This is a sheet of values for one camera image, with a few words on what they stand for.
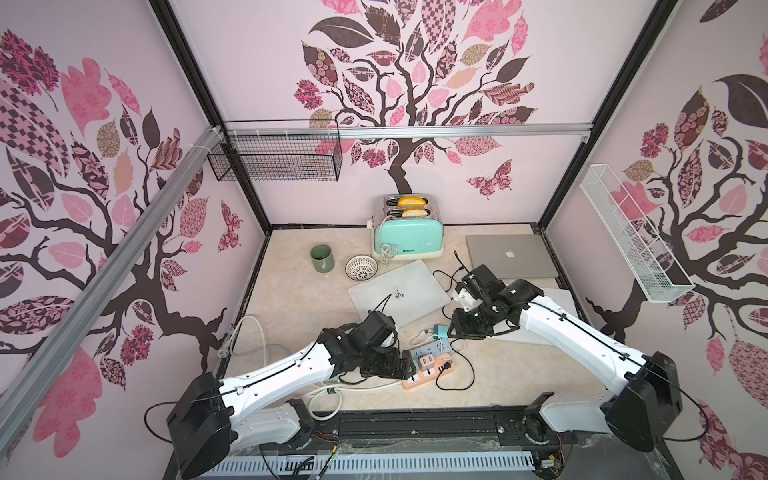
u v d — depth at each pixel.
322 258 1.04
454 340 0.89
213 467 0.43
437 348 0.85
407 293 1.05
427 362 0.79
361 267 1.06
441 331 0.89
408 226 0.98
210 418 0.39
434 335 0.89
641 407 0.39
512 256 1.10
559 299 0.99
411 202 1.03
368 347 0.59
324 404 0.79
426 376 0.80
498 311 0.56
